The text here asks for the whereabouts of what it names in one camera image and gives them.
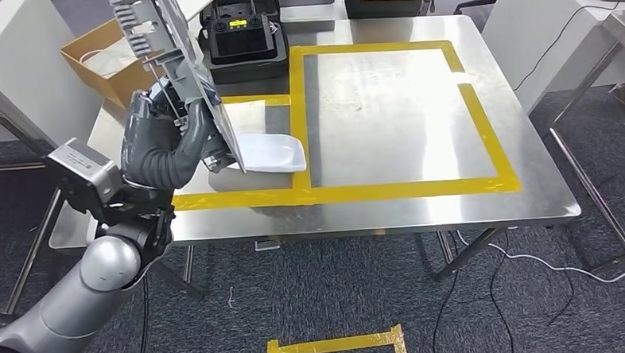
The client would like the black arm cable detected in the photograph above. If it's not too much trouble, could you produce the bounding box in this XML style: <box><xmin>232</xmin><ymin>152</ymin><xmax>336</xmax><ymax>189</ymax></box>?
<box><xmin>132</xmin><ymin>277</ymin><xmax>151</xmax><ymax>353</ymax></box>

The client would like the black desk cable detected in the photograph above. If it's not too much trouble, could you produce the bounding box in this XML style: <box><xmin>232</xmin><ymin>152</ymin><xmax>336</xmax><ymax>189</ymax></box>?
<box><xmin>509</xmin><ymin>1</ymin><xmax>625</xmax><ymax>92</ymax></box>

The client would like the yellow floor tape square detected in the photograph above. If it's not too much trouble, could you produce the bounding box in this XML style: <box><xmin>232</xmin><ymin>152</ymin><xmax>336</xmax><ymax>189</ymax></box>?
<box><xmin>265</xmin><ymin>324</ymin><xmax>410</xmax><ymax>353</ymax></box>

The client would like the white desk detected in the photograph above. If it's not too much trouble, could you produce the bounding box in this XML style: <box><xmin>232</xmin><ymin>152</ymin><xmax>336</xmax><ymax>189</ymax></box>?
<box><xmin>479</xmin><ymin>0</ymin><xmax>625</xmax><ymax>117</ymax></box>

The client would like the black foam case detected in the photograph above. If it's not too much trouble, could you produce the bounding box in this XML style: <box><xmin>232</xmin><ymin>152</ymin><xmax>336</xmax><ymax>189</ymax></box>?
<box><xmin>195</xmin><ymin>0</ymin><xmax>292</xmax><ymax>87</ymax></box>

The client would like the white cabinet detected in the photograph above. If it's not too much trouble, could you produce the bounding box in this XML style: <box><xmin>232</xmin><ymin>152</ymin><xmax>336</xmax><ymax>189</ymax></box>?
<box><xmin>0</xmin><ymin>0</ymin><xmax>107</xmax><ymax>145</ymax></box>

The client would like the white curved plastic part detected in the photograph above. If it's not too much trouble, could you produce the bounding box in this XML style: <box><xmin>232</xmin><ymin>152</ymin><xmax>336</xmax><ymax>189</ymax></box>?
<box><xmin>225</xmin><ymin>129</ymin><xmax>309</xmax><ymax>177</ymax></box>

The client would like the yellow tape frame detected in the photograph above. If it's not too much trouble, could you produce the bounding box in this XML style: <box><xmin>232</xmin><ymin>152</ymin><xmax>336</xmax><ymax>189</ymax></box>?
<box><xmin>165</xmin><ymin>36</ymin><xmax>522</xmax><ymax>213</ymax></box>

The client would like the white padded insert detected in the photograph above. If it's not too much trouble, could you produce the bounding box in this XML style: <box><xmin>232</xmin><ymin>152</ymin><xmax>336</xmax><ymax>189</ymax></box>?
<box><xmin>78</xmin><ymin>37</ymin><xmax>140</xmax><ymax>79</ymax></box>

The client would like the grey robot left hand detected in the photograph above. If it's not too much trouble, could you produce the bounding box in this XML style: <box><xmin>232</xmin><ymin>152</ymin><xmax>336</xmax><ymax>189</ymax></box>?
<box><xmin>118</xmin><ymin>86</ymin><xmax>218</xmax><ymax>165</ymax></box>

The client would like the black remote controller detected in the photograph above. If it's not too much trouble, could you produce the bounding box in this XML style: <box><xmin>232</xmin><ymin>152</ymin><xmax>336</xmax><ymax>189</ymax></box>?
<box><xmin>207</xmin><ymin>0</ymin><xmax>280</xmax><ymax>64</ymax></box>

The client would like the white floor cable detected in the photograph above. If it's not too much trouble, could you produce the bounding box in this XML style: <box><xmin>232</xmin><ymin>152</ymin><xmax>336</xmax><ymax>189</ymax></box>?
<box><xmin>456</xmin><ymin>223</ymin><xmax>625</xmax><ymax>291</ymax></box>

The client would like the white flat box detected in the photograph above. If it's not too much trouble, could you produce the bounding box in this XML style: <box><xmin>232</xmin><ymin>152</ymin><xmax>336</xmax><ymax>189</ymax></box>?
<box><xmin>169</xmin><ymin>0</ymin><xmax>227</xmax><ymax>25</ymax></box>

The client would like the open brown cardboard box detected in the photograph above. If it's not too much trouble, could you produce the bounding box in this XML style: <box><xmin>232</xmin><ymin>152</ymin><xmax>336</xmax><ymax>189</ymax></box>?
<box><xmin>58</xmin><ymin>15</ymin><xmax>165</xmax><ymax>114</ymax></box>

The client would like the silver plastic wheel cover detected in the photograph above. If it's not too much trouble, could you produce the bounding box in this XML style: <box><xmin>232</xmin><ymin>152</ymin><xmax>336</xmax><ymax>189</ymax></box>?
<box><xmin>111</xmin><ymin>0</ymin><xmax>247</xmax><ymax>180</ymax></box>

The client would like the stainless steel workbench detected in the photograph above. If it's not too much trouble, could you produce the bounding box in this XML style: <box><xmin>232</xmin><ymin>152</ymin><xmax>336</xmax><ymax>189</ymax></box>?
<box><xmin>40</xmin><ymin>9</ymin><xmax>585</xmax><ymax>301</ymax></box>

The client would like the black floor cable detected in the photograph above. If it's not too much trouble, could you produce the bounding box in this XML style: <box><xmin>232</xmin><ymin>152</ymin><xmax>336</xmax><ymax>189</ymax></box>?
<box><xmin>426</xmin><ymin>227</ymin><xmax>580</xmax><ymax>353</ymax></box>

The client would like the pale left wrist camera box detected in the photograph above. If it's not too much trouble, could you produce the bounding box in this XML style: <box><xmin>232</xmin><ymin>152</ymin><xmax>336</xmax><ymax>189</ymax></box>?
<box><xmin>45</xmin><ymin>134</ymin><xmax>126</xmax><ymax>225</ymax></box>

